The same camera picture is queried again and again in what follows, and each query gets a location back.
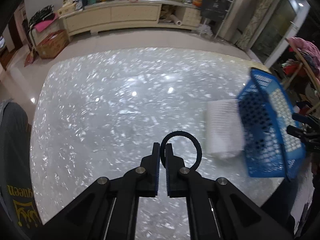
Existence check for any white metal shelf rack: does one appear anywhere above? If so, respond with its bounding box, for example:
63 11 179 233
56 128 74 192
200 0 235 38

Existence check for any paper roll in cabinet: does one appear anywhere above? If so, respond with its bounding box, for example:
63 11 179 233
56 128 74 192
169 15 182 26

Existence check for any black shopping bag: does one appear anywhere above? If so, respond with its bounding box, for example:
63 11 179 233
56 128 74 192
201 0 228 22

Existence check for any black ring band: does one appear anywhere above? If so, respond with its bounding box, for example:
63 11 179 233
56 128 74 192
159 130 203 170

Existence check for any pink clothes pile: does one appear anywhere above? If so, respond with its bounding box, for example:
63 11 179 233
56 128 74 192
289 37 319 72

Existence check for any cream TV cabinet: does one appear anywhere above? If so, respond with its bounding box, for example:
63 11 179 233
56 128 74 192
59 0 201 36

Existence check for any pink cushion on stool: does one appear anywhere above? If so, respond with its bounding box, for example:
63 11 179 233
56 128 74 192
34 18 57 33

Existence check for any wooden clothes rack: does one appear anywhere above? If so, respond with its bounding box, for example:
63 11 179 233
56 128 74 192
283 38 319 117

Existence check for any blue plastic basket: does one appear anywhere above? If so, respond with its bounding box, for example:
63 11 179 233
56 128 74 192
237 68 306 180

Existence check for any white quilted cloth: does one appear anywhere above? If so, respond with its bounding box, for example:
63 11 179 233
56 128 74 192
205 99 245 160

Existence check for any patterned curtain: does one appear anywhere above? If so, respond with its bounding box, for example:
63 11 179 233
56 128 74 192
236 0 274 50

